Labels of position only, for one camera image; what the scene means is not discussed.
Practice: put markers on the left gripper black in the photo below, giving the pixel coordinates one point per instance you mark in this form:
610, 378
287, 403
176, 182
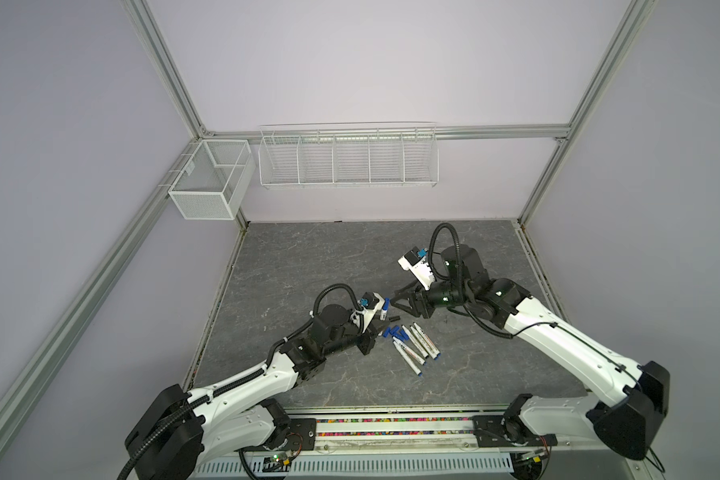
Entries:
364, 346

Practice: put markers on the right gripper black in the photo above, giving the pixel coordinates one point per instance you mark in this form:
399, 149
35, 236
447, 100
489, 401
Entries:
420, 307

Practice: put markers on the white marker pen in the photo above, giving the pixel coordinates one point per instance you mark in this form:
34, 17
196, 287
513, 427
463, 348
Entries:
385, 309
429, 344
408, 359
412, 342

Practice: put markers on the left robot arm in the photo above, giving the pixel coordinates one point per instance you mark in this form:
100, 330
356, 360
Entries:
183, 429

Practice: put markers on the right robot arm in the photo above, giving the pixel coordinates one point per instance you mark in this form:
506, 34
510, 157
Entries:
607, 375

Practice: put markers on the white mesh box basket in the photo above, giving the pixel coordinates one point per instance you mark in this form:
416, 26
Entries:
212, 183

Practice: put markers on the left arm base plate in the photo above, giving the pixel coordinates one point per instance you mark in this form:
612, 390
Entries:
298, 434

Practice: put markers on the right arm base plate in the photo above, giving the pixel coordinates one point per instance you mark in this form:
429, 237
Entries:
494, 430

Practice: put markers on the white wire wall basket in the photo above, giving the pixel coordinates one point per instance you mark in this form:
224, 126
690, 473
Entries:
349, 154

